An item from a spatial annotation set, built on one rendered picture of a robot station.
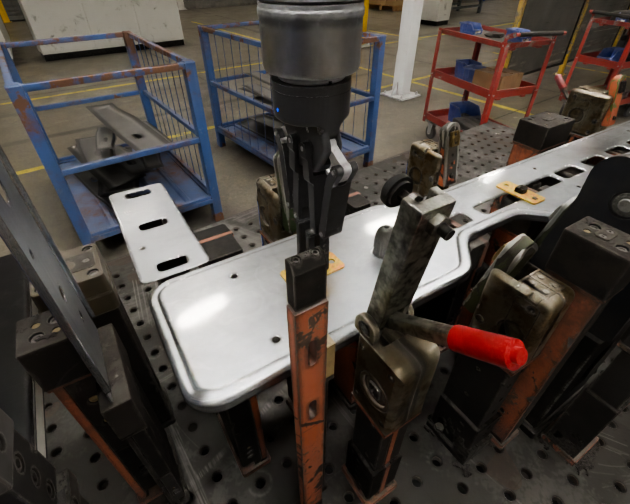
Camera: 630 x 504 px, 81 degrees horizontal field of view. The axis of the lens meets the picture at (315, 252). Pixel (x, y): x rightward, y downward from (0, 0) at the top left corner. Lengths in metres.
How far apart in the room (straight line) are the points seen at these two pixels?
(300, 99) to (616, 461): 0.76
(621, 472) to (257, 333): 0.64
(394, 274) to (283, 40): 0.21
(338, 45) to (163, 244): 0.41
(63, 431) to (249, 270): 0.47
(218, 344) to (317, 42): 0.33
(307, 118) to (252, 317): 0.25
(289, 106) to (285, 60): 0.04
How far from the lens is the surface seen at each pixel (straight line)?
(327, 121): 0.36
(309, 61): 0.33
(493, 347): 0.29
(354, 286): 0.51
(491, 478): 0.75
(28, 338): 0.44
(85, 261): 0.54
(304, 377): 0.33
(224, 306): 0.50
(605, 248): 0.49
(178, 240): 0.63
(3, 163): 0.42
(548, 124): 1.13
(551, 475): 0.79
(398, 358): 0.38
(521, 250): 0.46
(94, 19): 8.18
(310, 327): 0.29
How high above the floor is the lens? 1.35
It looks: 39 degrees down
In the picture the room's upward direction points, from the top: straight up
